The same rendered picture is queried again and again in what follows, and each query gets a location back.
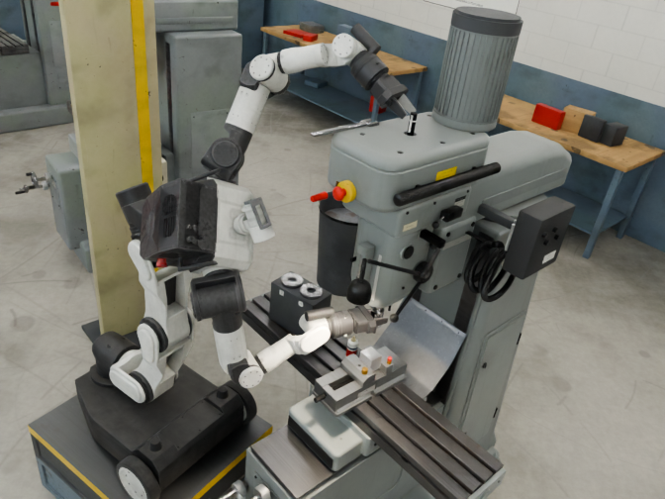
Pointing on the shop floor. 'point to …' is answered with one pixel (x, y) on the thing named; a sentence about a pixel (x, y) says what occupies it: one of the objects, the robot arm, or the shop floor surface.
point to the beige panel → (113, 141)
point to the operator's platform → (193, 477)
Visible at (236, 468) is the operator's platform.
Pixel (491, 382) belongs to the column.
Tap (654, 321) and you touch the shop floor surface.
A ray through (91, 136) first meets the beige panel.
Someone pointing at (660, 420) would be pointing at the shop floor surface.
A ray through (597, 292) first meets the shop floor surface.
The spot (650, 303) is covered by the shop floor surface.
